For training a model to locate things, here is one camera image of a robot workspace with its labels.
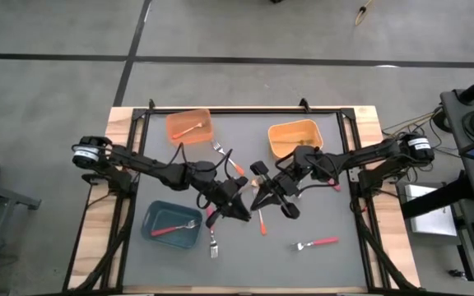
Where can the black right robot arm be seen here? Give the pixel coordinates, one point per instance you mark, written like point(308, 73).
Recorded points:
point(364, 154)

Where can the white box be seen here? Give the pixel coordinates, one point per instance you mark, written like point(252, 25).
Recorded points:
point(430, 220)

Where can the dark grey desk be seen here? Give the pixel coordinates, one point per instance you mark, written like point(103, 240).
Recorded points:
point(453, 119)

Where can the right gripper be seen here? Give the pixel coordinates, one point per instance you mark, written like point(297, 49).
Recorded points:
point(288, 181)

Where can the small black floor object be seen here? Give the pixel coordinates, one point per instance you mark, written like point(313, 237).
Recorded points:
point(457, 274)

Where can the teal plastic bin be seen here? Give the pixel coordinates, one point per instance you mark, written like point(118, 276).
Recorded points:
point(179, 240)

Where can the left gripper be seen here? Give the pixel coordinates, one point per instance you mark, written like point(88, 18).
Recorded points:
point(220, 192)

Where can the grey table mat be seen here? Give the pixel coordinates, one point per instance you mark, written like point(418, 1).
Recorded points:
point(229, 273)

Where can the black diagonal beam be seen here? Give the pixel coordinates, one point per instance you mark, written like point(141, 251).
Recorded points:
point(434, 201)

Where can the grey metal stand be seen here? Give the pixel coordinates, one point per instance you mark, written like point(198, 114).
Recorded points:
point(2, 196)

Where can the orange translucent plastic bin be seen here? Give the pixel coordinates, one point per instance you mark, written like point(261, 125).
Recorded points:
point(196, 117)

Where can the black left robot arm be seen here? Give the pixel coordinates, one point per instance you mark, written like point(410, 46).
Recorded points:
point(146, 164)

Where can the yellow plastic bin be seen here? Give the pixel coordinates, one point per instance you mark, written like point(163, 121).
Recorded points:
point(294, 129)

